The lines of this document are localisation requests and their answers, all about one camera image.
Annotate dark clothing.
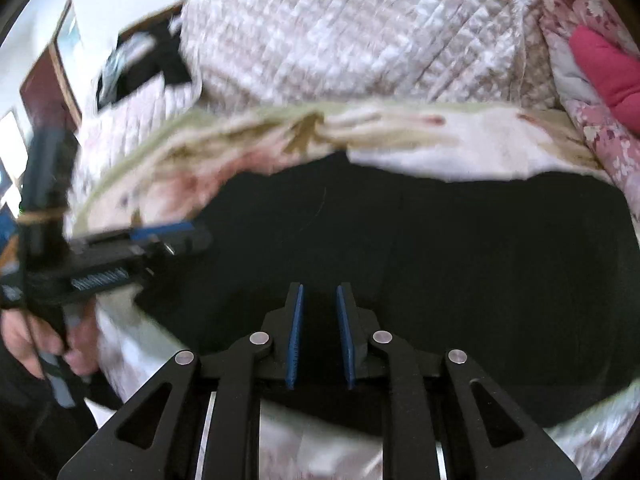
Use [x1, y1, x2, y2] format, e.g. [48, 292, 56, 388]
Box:
[96, 29, 194, 112]

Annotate printed fleece blanket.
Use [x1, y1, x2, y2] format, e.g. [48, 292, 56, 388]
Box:
[65, 99, 640, 480]

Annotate wooden door frame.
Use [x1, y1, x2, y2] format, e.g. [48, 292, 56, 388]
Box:
[19, 0, 85, 133]

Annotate pink cloth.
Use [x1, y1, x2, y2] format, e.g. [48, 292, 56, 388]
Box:
[570, 25, 640, 134]

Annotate pink floral comforter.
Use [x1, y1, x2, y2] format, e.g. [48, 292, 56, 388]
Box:
[541, 0, 640, 242]

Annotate black pants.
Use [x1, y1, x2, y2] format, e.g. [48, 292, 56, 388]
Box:
[135, 152, 640, 442]

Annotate person's left hand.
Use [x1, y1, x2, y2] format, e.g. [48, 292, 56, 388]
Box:
[0, 302, 100, 382]

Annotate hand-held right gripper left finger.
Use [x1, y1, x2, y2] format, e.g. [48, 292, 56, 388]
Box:
[57, 283, 306, 480]

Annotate person's left forearm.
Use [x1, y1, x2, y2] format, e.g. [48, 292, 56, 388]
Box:
[0, 345, 123, 480]

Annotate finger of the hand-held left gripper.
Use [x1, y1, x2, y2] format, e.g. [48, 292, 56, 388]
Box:
[75, 220, 197, 255]
[142, 230, 213, 275]

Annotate white quilted bedspread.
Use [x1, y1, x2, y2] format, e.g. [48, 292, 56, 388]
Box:
[75, 0, 568, 171]

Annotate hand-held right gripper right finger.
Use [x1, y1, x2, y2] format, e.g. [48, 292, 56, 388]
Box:
[335, 283, 583, 480]

